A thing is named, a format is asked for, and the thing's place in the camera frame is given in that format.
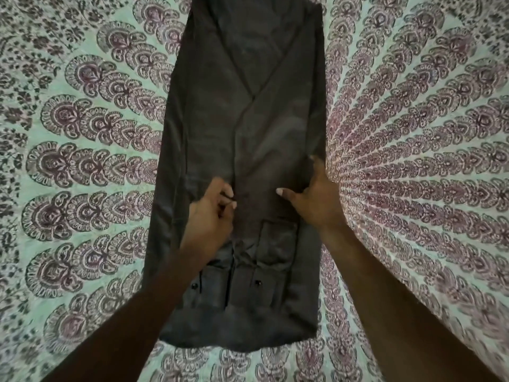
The person's right hand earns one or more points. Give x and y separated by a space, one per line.
318 202

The person's left hand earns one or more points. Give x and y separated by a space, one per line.
206 224

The person's left fingers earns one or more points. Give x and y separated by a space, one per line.
222 196

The person's right thumb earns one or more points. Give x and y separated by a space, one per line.
292 196

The dark grey shirt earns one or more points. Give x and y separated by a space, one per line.
246 155

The person's right forearm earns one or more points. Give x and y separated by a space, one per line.
397 310

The person's left forearm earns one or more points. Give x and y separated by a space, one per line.
131 314

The patterned mandala bedsheet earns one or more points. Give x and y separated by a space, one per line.
417 155

